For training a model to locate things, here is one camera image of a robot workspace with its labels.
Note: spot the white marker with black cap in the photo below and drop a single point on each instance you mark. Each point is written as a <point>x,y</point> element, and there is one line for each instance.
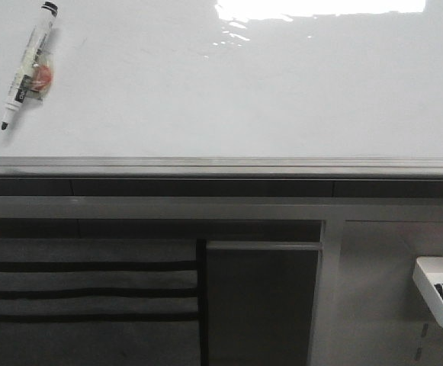
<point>34,75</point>

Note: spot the dark glass panel with stripes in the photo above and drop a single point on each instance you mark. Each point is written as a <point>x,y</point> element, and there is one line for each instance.
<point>157,292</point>

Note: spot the white whiteboard with aluminium frame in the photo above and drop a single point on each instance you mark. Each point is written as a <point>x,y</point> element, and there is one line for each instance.
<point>314,88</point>

